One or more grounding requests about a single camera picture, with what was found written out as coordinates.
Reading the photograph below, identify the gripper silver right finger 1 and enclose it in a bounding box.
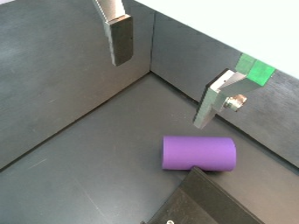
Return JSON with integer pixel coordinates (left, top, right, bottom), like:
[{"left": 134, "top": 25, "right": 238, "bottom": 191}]
[{"left": 193, "top": 53, "right": 277, "bottom": 129}]

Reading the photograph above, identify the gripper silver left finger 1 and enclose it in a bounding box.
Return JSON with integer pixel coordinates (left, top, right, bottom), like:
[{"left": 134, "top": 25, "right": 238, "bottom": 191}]
[{"left": 92, "top": 0, "right": 134, "bottom": 67}]

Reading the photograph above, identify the purple cylinder block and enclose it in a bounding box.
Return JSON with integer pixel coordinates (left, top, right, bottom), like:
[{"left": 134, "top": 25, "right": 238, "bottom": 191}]
[{"left": 163, "top": 136, "right": 238, "bottom": 172}]

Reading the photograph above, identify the black curved cradle stand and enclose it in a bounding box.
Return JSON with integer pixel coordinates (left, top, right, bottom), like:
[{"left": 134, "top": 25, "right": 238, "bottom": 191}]
[{"left": 141, "top": 167, "right": 266, "bottom": 224}]

